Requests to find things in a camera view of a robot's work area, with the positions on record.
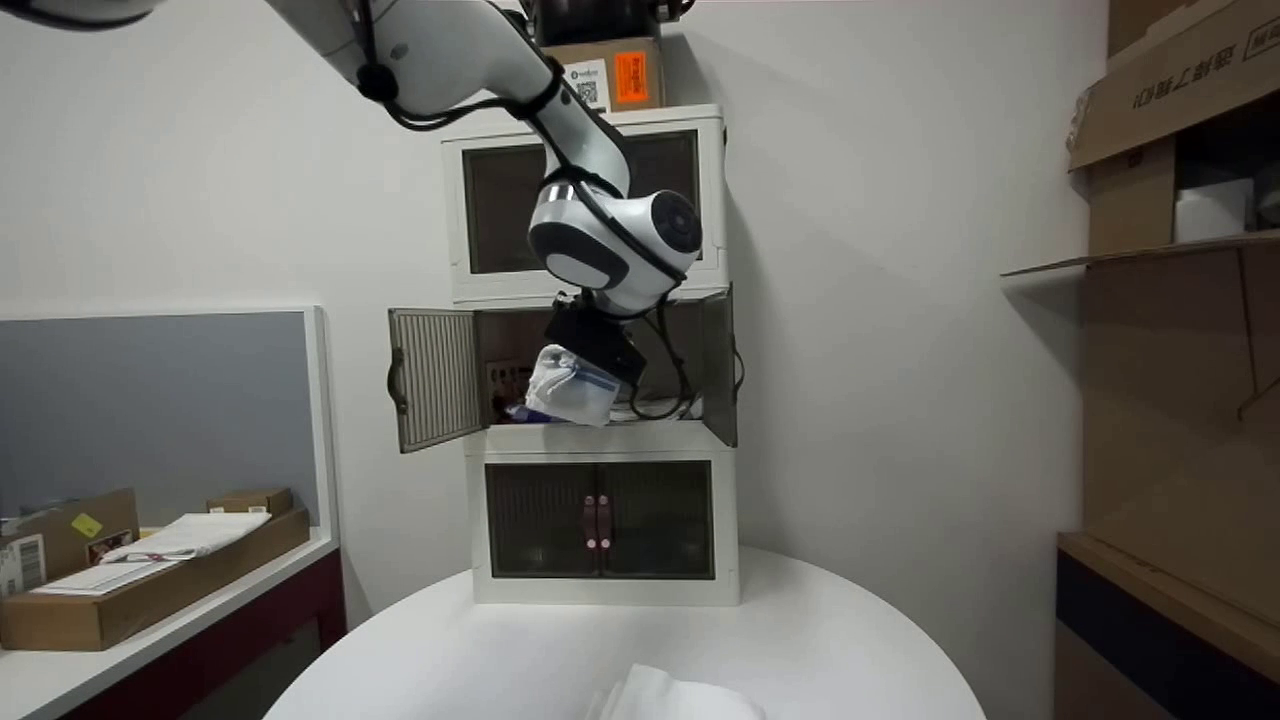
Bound white papers in tray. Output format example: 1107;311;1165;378
39;510;268;600

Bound black pot on box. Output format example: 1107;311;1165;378
521;0;695;45

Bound open right cabinet door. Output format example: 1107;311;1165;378
704;296;736;449

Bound white stacked cabinet unit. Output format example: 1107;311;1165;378
389;105;740;604

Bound flat cardboard tray box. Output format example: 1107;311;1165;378
0;495;311;653

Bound white and blue striped towel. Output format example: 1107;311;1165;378
524;342;624;428

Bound open left cabinet door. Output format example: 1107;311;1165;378
389;306;479;457

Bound open cabinet door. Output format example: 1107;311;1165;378
389;306;479;457
704;296;736;449

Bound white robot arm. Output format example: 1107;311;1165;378
265;0;704;385

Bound cardboard box with orange label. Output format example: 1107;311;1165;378
551;36;662;113

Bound small cardboard box yellow sticker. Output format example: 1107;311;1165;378
0;486;141;595

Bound large cardboard box stack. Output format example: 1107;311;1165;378
995;130;1280;720

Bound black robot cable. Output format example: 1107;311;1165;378
349;0;698;423

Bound grey partition panel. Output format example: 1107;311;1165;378
0;305;330;526

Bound cardboard box on top shelf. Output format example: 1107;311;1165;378
1072;0;1280;167

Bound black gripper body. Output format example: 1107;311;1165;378
545;305;644;385

